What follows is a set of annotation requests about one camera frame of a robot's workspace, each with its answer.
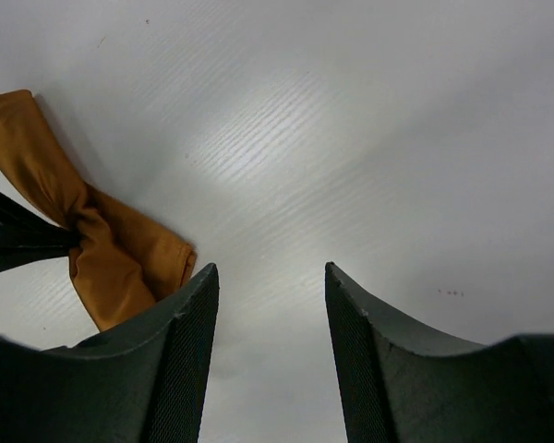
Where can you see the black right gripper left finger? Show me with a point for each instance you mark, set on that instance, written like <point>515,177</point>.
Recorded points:
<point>142,381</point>

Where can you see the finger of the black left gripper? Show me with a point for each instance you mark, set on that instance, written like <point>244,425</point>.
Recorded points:
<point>26,238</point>

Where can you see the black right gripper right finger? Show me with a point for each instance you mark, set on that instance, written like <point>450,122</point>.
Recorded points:
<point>402,381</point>

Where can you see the orange cloth napkin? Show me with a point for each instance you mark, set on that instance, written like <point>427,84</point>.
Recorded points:
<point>125,262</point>

